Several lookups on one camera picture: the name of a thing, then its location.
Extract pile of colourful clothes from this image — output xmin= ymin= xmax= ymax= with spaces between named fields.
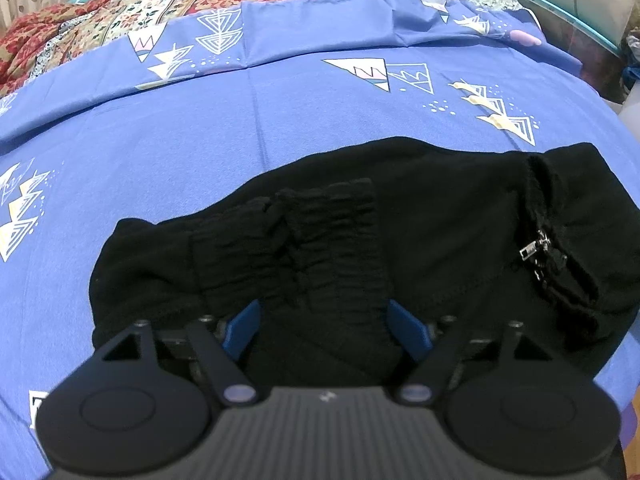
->
xmin=622 ymin=27 xmax=640 ymax=91

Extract blue patterned bed sheet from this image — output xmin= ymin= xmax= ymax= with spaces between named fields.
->
xmin=1 ymin=0 xmax=639 ymax=479

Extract black pants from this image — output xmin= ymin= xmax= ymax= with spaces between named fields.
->
xmin=89 ymin=138 xmax=639 ymax=387

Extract glass table with teal edge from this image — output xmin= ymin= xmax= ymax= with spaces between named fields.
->
xmin=518 ymin=0 xmax=628 ymax=104

